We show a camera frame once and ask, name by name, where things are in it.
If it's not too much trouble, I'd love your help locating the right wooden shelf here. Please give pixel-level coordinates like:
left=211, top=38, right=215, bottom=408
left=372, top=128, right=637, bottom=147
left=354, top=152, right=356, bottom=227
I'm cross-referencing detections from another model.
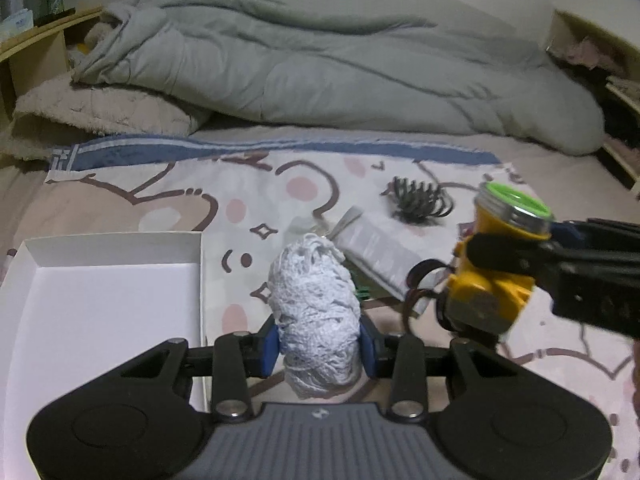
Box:
left=546, top=11, right=639, bottom=197

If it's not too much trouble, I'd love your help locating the clear plastic packet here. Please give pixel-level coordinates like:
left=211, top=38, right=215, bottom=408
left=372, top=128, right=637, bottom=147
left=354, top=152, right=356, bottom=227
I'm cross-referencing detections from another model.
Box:
left=328, top=206, right=422, bottom=300

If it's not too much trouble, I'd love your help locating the white cardboard box tray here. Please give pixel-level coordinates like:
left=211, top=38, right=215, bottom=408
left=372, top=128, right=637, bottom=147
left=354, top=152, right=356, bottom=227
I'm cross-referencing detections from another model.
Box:
left=1, top=232, right=205, bottom=479

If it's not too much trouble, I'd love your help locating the cartoon bear patterned cloth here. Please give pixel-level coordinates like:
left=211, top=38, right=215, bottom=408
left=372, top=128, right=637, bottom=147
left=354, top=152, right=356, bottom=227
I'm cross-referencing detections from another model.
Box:
left=27, top=167, right=639, bottom=479

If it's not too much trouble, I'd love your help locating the white yarn ball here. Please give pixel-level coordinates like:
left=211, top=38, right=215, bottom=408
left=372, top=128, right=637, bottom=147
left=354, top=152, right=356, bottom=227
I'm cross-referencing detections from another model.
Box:
left=267, top=233, right=361, bottom=399

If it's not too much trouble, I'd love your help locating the tissue pack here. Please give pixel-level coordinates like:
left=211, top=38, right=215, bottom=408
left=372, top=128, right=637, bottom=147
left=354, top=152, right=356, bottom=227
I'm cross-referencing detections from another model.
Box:
left=0, top=9, right=34, bottom=42

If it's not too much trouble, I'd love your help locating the yellow headlamp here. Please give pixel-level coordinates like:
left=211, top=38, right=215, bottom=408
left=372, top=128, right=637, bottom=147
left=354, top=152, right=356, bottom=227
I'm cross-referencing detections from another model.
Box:
left=403, top=181, right=556, bottom=347

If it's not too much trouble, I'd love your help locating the grey duvet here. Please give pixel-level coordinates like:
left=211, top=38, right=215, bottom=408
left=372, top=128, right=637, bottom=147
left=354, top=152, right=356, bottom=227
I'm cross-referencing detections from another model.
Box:
left=74, top=0, right=605, bottom=156

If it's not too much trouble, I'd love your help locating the wooden headboard shelf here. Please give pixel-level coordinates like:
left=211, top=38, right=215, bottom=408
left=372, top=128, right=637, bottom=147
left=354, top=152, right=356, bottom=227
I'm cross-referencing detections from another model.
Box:
left=1, top=6, right=102, bottom=128

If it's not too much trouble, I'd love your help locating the black hair claw clip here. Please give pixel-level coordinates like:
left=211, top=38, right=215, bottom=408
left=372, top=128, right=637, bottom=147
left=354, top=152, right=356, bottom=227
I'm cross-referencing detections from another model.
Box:
left=382, top=177, right=454, bottom=226

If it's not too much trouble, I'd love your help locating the beige fleece blanket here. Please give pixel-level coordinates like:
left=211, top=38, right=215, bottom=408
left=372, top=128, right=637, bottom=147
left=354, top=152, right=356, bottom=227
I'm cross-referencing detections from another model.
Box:
left=1, top=74, right=210, bottom=160

